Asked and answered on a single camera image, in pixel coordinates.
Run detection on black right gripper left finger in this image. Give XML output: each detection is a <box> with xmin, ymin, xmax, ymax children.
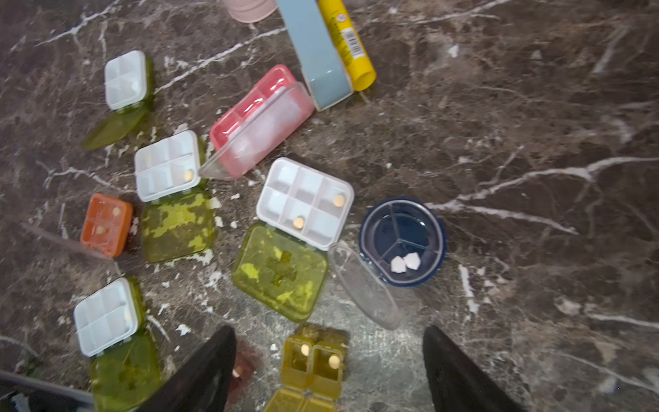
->
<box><xmin>137</xmin><ymin>325</ymin><xmax>237</xmax><ymax>411</ymax></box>

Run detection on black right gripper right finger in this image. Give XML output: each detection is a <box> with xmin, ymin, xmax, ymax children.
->
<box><xmin>422</xmin><ymin>325</ymin><xmax>523</xmax><ymax>411</ymax></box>

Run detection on green pillbox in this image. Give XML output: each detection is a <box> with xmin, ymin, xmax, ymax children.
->
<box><xmin>134</xmin><ymin>130</ymin><xmax>215</xmax><ymax>264</ymax></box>
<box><xmin>81</xmin><ymin>50</ymin><xmax>154</xmax><ymax>151</ymax></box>
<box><xmin>73</xmin><ymin>277</ymin><xmax>162</xmax><ymax>411</ymax></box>
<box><xmin>232</xmin><ymin>157</ymin><xmax>355</xmax><ymax>323</ymax></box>

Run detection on pink red rectangular pillbox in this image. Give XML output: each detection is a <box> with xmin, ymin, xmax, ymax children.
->
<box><xmin>199</xmin><ymin>65</ymin><xmax>315</xmax><ymax>181</ymax></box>

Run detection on small dark red pillbox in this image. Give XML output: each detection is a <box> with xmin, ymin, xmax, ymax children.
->
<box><xmin>227</xmin><ymin>340</ymin><xmax>262</xmax><ymax>408</ymax></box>

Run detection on green pillbox front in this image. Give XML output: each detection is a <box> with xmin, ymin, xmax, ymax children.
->
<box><xmin>73</xmin><ymin>277</ymin><xmax>162</xmax><ymax>411</ymax></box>

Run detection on small yellow pillbox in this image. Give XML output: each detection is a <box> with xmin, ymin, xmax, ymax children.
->
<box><xmin>264</xmin><ymin>323</ymin><xmax>349</xmax><ymax>411</ymax></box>

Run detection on small orange pillbox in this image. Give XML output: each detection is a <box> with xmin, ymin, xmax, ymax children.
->
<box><xmin>81</xmin><ymin>193</ymin><xmax>133</xmax><ymax>259</ymax></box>

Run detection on yellow glue stick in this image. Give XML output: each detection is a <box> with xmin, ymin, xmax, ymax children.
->
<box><xmin>319</xmin><ymin>0</ymin><xmax>377</xmax><ymax>92</ymax></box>

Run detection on grey blue stapler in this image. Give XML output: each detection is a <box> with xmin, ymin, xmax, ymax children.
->
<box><xmin>277</xmin><ymin>0</ymin><xmax>354</xmax><ymax>112</ymax></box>

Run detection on pink pencil cup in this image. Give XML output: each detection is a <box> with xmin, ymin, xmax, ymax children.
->
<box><xmin>223</xmin><ymin>0</ymin><xmax>277</xmax><ymax>23</ymax></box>

